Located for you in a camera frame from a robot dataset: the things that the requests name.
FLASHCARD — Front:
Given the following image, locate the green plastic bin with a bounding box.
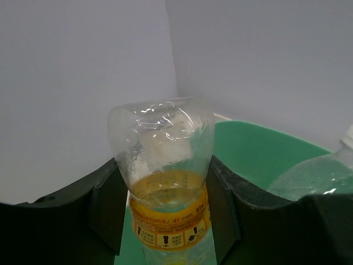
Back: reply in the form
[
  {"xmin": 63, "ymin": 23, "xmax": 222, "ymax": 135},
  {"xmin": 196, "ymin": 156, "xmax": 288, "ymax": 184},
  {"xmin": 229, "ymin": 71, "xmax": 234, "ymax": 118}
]
[{"xmin": 110, "ymin": 120, "xmax": 334, "ymax": 265}]

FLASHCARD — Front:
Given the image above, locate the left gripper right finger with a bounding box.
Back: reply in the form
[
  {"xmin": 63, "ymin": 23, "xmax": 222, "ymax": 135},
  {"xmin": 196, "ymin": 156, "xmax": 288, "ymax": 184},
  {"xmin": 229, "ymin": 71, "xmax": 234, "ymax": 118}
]
[{"xmin": 206, "ymin": 157, "xmax": 352, "ymax": 264}]

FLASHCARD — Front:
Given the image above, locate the clear bottle blue label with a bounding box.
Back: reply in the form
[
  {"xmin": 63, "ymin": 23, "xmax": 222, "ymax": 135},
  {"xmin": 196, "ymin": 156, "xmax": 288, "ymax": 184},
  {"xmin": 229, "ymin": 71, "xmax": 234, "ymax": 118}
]
[{"xmin": 268, "ymin": 128, "xmax": 352, "ymax": 201}]

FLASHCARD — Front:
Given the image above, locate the clear bottle yellow cap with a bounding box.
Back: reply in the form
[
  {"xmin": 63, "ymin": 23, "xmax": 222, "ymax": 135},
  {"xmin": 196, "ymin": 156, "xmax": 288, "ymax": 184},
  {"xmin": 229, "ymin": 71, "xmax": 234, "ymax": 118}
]
[{"xmin": 108, "ymin": 97, "xmax": 216, "ymax": 264}]

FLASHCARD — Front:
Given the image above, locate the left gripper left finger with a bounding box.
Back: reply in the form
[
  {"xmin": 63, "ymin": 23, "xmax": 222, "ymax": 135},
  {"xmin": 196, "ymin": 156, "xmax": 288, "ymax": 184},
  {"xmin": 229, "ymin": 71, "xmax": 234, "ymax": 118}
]
[{"xmin": 1, "ymin": 160, "xmax": 127, "ymax": 264}]

